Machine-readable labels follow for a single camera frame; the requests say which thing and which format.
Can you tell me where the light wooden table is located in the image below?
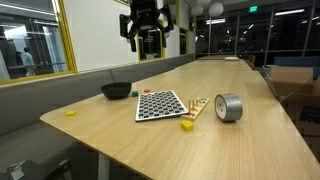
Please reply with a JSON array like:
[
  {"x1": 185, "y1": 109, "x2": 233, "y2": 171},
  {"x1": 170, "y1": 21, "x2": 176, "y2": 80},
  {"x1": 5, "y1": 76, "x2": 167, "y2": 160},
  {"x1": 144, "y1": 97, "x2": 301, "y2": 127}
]
[{"x1": 179, "y1": 57, "x2": 253, "y2": 72}]

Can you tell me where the yellow framed window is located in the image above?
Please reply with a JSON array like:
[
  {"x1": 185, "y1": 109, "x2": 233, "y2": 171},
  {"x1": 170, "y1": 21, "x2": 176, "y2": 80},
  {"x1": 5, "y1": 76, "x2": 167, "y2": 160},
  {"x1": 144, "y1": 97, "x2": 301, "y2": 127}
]
[{"x1": 0, "y1": 0, "x2": 78, "y2": 86}]

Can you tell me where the white table leg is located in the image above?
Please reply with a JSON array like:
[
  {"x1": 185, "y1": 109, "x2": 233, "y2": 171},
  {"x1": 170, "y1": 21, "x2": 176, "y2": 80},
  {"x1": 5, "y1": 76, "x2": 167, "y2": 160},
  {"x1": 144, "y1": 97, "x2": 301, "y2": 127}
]
[{"x1": 97, "y1": 152, "x2": 111, "y2": 180}]

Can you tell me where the gray upholstered bench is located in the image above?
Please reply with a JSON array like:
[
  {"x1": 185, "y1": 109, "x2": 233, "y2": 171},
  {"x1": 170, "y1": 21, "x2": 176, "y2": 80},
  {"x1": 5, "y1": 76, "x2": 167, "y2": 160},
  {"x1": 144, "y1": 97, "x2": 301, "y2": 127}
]
[{"x1": 0, "y1": 54, "x2": 196, "y2": 180}]

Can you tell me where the silver duct tape roll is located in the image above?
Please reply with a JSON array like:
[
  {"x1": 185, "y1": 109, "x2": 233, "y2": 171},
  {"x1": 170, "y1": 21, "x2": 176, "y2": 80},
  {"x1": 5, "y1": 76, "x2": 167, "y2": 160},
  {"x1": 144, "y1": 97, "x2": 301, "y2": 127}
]
[{"x1": 214, "y1": 93, "x2": 244, "y2": 123}]

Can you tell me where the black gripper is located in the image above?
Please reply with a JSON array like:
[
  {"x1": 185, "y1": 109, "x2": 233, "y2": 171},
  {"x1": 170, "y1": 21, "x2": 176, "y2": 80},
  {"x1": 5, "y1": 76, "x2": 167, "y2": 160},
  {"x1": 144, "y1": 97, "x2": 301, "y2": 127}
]
[{"x1": 119, "y1": 0, "x2": 175, "y2": 53}]

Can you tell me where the dark chair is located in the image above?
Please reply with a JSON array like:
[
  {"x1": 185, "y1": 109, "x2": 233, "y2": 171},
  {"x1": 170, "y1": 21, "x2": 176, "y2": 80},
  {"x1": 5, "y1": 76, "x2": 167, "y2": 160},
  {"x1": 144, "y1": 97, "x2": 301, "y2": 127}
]
[{"x1": 245, "y1": 54, "x2": 257, "y2": 69}]

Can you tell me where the blue sofa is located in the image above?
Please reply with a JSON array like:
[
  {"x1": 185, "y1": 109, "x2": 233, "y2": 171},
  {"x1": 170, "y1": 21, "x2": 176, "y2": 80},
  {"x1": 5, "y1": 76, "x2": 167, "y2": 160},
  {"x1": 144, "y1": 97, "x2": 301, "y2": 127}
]
[{"x1": 273, "y1": 55, "x2": 320, "y2": 68}]

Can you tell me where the yellow cube block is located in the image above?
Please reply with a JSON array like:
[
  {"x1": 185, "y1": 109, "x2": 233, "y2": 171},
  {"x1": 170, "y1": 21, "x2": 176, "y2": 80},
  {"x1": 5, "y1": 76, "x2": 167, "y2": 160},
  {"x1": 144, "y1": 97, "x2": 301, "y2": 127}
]
[{"x1": 180, "y1": 120, "x2": 195, "y2": 132}]

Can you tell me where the black bowl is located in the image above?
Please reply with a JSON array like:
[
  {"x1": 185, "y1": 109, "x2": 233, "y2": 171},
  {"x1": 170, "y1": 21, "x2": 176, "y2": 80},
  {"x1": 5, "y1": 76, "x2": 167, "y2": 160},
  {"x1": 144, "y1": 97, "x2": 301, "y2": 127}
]
[{"x1": 100, "y1": 81, "x2": 133, "y2": 100}]

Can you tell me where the white round pendant lamp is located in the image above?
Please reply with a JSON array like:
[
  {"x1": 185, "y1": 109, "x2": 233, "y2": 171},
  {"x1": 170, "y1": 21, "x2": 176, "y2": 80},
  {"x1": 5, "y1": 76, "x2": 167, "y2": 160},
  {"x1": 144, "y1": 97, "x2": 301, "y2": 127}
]
[
  {"x1": 208, "y1": 2, "x2": 224, "y2": 18},
  {"x1": 190, "y1": 4, "x2": 204, "y2": 17}
]

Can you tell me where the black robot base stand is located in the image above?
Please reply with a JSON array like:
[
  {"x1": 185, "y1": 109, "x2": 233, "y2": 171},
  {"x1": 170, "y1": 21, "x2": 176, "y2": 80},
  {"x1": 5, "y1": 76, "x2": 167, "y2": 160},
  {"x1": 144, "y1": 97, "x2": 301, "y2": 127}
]
[{"x1": 0, "y1": 159, "x2": 73, "y2": 180}]

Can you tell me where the wooden peg toy board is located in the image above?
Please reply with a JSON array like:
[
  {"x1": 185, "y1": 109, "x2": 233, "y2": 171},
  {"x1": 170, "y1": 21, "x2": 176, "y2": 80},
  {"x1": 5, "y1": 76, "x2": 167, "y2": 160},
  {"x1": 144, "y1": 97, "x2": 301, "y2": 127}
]
[{"x1": 180, "y1": 96, "x2": 211, "y2": 122}]

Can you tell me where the black white checkerboard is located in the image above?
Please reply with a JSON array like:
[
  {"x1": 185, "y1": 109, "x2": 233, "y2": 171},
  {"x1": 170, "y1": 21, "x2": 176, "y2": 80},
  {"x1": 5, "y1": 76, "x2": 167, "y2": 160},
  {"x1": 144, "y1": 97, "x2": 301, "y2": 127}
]
[{"x1": 134, "y1": 89, "x2": 190, "y2": 123}]

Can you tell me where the standing person white shirt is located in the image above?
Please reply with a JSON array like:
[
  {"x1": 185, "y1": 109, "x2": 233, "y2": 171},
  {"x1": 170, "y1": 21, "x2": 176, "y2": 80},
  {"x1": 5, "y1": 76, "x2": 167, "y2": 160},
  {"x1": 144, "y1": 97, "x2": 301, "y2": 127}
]
[{"x1": 20, "y1": 47, "x2": 36, "y2": 77}]

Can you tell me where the brown cardboard box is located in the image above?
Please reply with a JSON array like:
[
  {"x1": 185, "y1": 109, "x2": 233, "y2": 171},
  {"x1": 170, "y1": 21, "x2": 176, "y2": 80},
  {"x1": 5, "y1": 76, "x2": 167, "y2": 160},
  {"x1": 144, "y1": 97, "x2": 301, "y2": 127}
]
[
  {"x1": 269, "y1": 65, "x2": 314, "y2": 98},
  {"x1": 279, "y1": 77, "x2": 320, "y2": 158}
]

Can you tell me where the ceiling tube light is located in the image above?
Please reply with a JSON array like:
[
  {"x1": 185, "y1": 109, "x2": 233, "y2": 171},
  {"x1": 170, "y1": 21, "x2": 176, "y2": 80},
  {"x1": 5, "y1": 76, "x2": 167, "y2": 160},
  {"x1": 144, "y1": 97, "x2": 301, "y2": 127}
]
[{"x1": 273, "y1": 8, "x2": 306, "y2": 17}]

